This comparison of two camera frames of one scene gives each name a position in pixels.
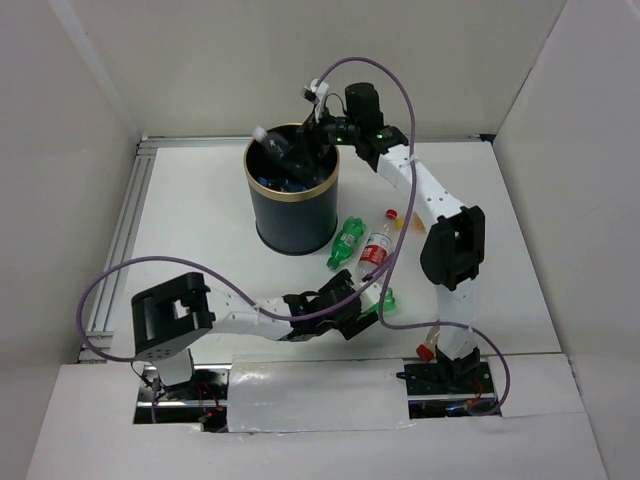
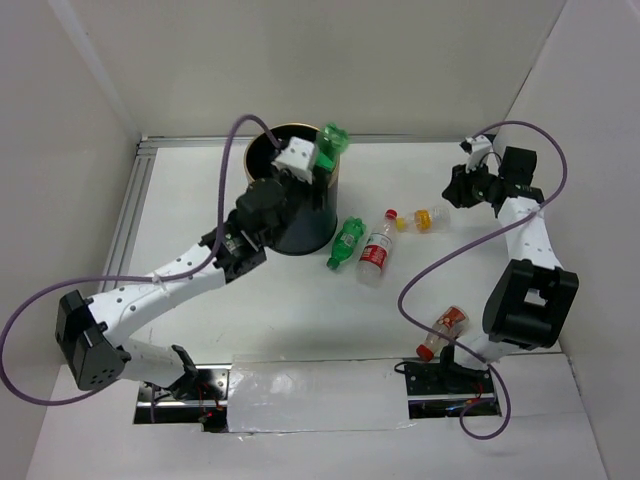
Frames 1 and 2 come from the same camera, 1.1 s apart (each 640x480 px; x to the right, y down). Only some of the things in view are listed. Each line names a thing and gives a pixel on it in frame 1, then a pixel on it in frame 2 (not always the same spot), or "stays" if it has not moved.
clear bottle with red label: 379,247 stays
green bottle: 346,241 stays
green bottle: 389,304 → 331,142
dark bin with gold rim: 294,181 stays
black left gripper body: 341,326 → 302,195
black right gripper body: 342,130 → 486,182
